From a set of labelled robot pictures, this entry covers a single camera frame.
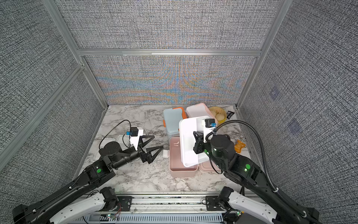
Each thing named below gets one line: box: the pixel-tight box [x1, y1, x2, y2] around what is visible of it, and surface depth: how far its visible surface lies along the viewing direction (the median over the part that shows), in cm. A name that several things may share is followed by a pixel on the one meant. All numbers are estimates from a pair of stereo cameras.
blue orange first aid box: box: [163, 106, 187, 137], surface depth 96 cm
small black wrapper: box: [226, 110, 235, 120], surface depth 114 cm
